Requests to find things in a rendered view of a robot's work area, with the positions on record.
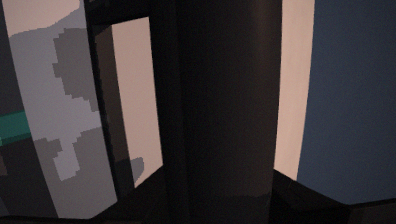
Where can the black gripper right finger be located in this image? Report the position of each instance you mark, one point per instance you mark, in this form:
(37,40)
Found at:
(294,203)

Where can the green small trowel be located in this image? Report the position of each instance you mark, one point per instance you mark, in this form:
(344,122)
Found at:
(13,127)

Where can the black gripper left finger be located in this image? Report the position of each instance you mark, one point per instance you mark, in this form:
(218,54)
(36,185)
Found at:
(146,204)

